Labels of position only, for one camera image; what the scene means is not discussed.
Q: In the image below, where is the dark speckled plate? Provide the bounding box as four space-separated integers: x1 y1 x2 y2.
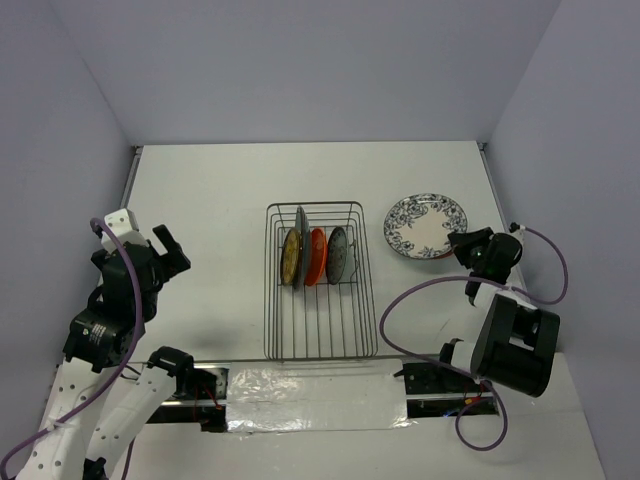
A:
325 227 349 285

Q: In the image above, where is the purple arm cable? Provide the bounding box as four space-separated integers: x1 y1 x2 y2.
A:
0 214 148 480
380 224 570 452

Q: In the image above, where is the orange plate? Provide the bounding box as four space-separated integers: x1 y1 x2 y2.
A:
304 228 328 287

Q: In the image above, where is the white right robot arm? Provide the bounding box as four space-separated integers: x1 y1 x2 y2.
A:
434 223 560 397

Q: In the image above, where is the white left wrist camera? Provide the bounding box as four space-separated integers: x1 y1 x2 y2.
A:
101 208 146 253

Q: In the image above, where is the red teal patterned plate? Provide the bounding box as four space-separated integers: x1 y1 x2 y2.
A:
427 251 454 261

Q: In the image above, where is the white blue floral plate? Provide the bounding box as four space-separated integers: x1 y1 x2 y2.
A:
383 193 468 260

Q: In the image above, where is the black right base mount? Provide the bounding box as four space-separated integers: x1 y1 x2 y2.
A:
393 362 498 419

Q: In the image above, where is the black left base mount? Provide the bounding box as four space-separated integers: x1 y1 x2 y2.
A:
147 364 229 433

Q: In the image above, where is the grey wire dish rack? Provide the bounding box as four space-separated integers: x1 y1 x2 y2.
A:
263 201 379 361

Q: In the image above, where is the yellow patterned plate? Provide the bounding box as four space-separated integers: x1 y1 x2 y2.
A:
280 228 302 286

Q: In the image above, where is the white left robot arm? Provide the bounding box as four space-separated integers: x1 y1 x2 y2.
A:
13 214 196 479

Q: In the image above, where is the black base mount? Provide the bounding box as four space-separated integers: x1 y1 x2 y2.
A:
393 362 498 419
147 364 229 433

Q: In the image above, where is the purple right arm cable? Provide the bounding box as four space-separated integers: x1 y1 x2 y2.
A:
380 224 570 452

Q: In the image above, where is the grey plate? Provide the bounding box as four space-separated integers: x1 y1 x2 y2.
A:
293 205 311 290

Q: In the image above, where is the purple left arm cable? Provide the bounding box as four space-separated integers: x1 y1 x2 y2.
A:
0 214 148 480

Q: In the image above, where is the silver foil tape sheet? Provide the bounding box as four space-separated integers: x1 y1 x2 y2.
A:
226 359 411 433

